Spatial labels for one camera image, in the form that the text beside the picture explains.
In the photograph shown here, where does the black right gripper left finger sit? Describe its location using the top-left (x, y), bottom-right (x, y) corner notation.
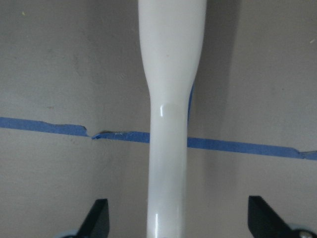
top-left (76, 199), bottom-right (109, 238)

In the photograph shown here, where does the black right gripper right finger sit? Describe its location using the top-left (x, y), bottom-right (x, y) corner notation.
top-left (248, 196), bottom-right (292, 238)

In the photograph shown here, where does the white hand brush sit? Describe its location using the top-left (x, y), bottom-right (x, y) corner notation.
top-left (138, 0), bottom-right (207, 238)

